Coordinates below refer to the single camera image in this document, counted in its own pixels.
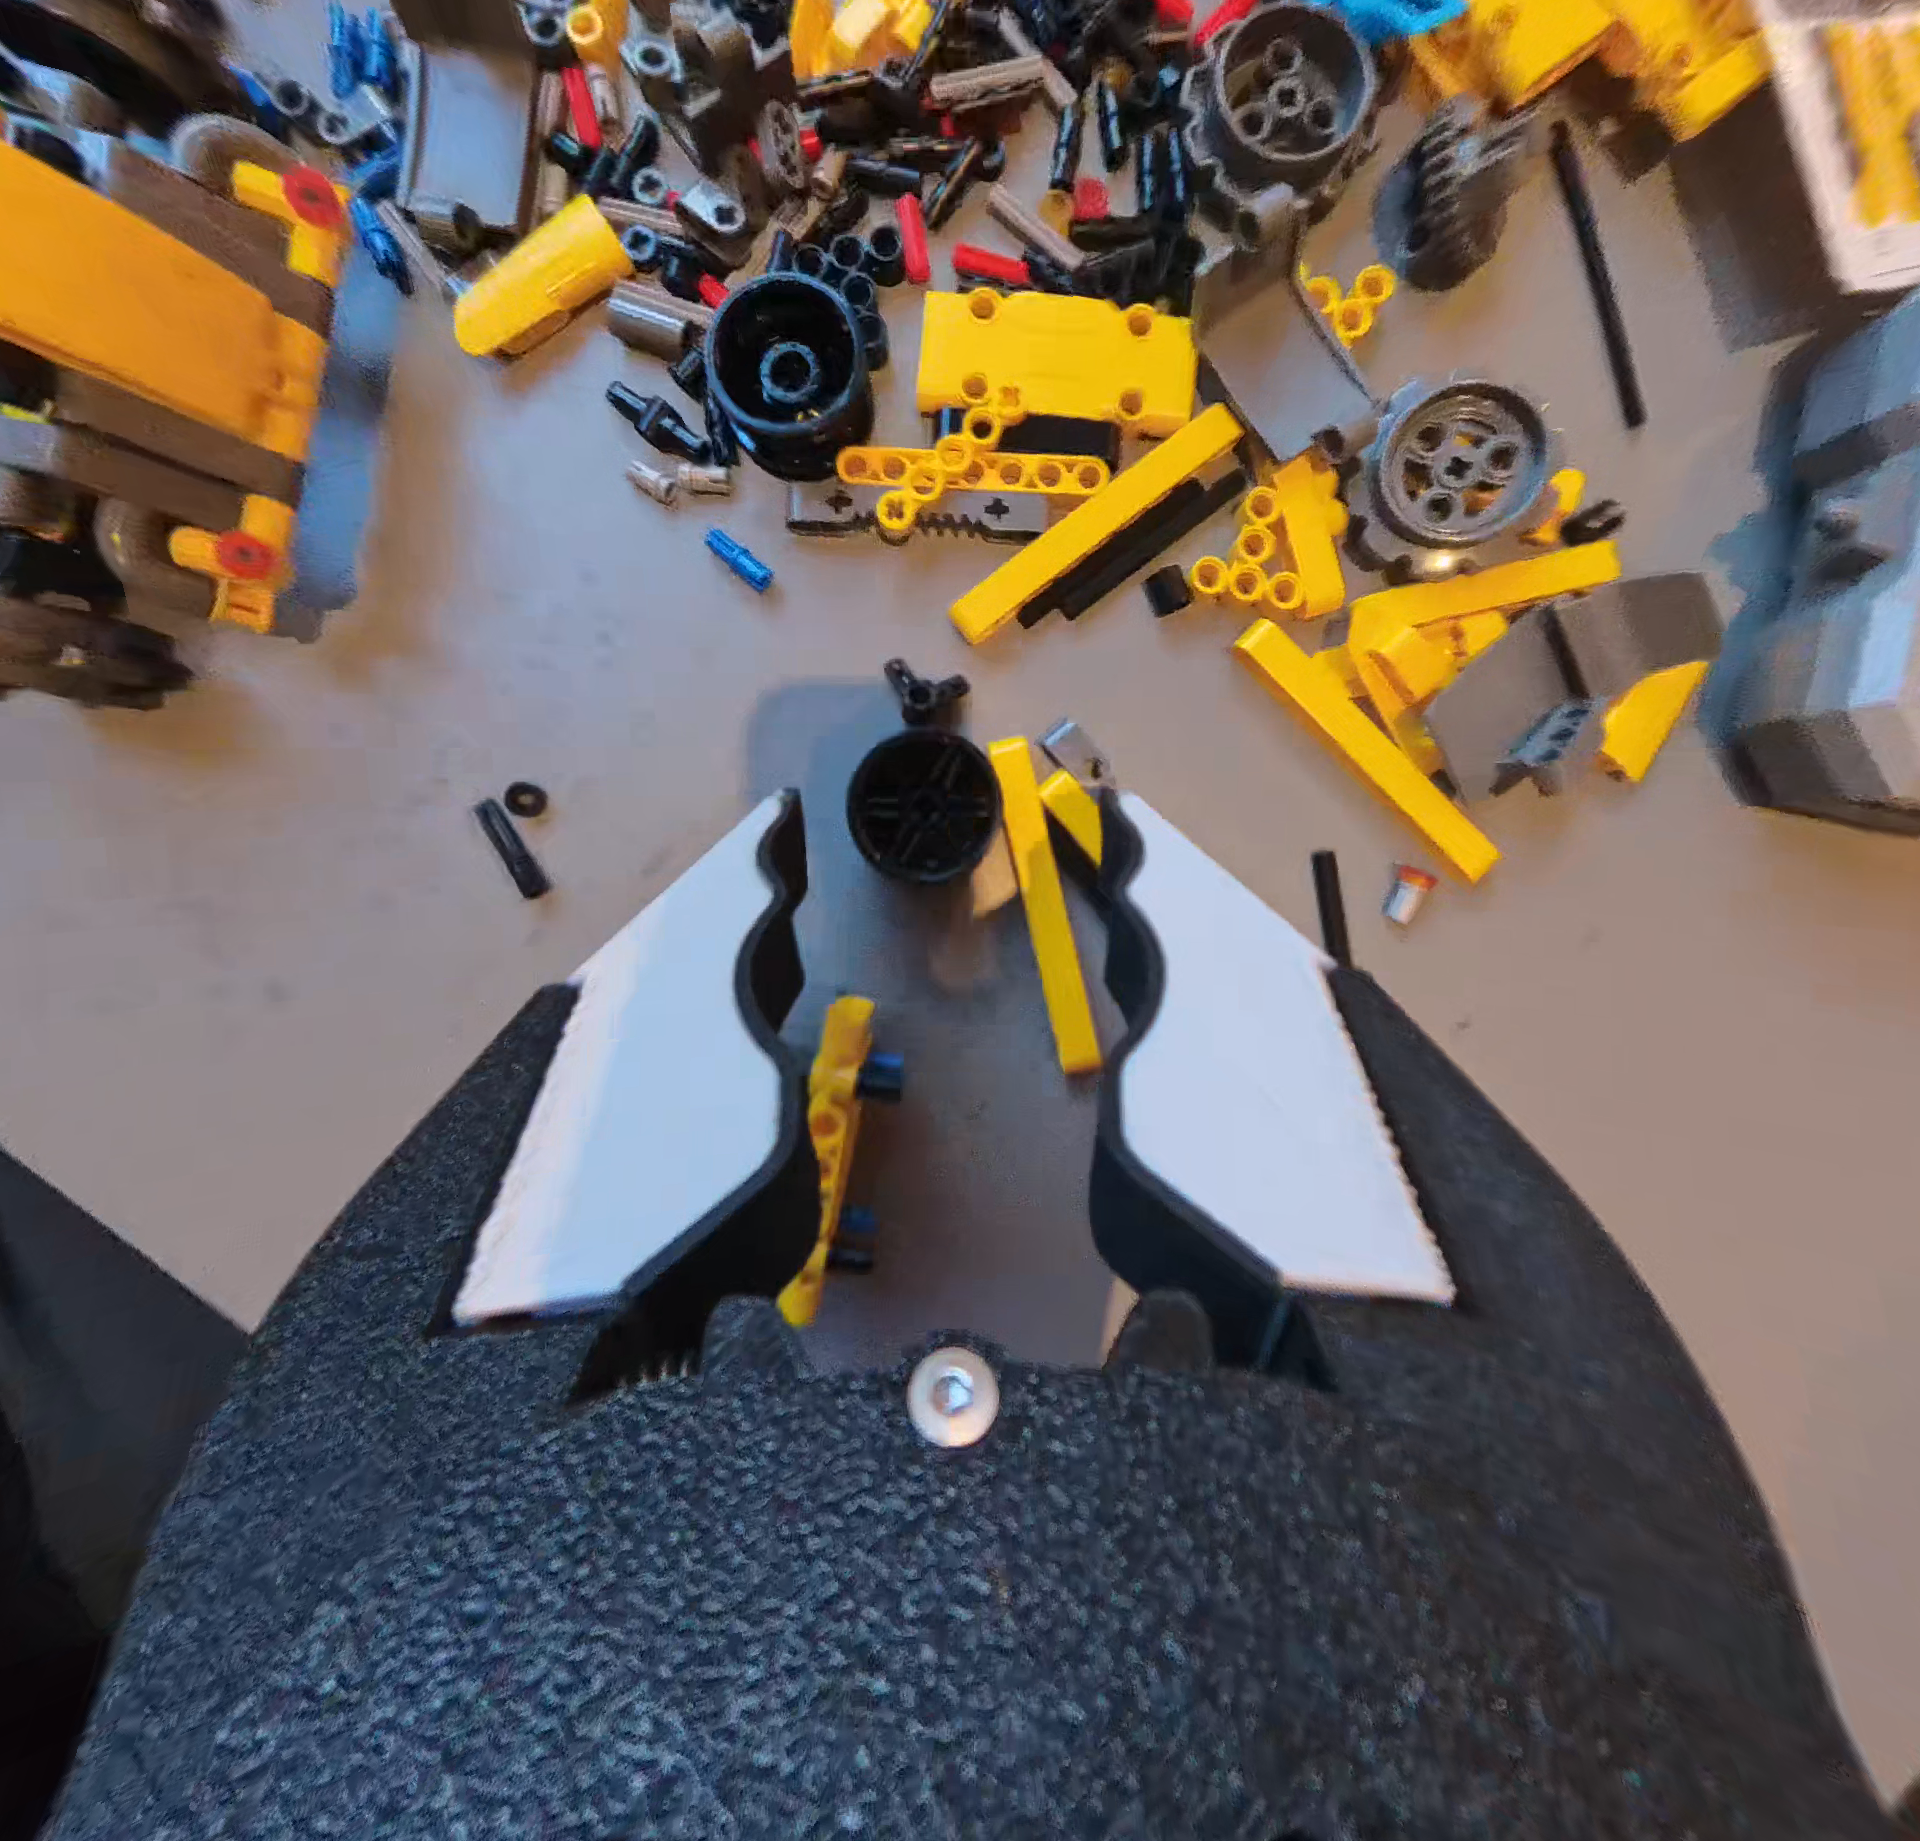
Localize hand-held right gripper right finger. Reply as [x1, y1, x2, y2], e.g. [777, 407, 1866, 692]
[1088, 787, 1455, 1355]

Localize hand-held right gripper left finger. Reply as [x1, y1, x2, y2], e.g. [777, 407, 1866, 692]
[446, 787, 821, 1326]

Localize small yellow grey brick assembly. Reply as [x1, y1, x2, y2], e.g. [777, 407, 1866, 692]
[777, 995, 908, 1326]

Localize small black pin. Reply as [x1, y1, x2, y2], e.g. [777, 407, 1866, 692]
[474, 797, 551, 902]

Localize black toy wheel rim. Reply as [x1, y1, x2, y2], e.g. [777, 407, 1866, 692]
[843, 732, 1004, 885]
[701, 274, 880, 480]

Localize grey desk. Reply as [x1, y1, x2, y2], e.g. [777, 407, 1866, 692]
[0, 0, 1920, 1813]

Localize long yellow beam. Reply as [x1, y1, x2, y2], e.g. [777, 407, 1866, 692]
[947, 406, 1246, 645]
[989, 737, 1104, 1077]
[1234, 617, 1501, 881]

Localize short yellow beam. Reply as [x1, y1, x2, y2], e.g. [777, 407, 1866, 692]
[1039, 770, 1110, 872]

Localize yellow wedge panel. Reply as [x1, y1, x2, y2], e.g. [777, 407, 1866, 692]
[1594, 661, 1710, 781]

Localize grey curved panel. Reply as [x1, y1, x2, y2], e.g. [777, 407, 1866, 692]
[1423, 573, 1726, 800]

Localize person's legs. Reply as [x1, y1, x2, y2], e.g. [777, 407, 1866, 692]
[0, 1145, 248, 1841]

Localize grey toothed wheel hub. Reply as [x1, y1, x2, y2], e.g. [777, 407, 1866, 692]
[1342, 376, 1568, 583]

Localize grey battery box brick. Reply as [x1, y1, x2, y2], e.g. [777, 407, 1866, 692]
[1700, 296, 1920, 839]

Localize yellow rectangular panel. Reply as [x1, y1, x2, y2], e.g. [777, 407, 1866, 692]
[917, 284, 1203, 441]

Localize yellow rounded fairing piece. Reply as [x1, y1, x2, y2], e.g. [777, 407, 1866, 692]
[453, 196, 637, 362]

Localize long black axle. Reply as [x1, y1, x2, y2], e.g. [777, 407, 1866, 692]
[1546, 115, 1648, 430]

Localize dark grey gear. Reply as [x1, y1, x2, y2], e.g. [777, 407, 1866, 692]
[1372, 110, 1534, 290]

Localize yellow toy vehicle model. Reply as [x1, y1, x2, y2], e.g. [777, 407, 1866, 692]
[0, 0, 408, 712]

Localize pile of building brick pieces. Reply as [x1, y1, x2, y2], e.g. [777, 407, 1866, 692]
[224, 0, 1726, 881]

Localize grey round hub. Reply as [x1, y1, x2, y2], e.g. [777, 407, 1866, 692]
[1183, 0, 1378, 215]

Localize instruction booklet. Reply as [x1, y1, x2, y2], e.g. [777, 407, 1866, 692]
[1724, 0, 1920, 298]

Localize yellow beam frame assembly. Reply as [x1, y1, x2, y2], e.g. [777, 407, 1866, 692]
[1372, 0, 1773, 142]

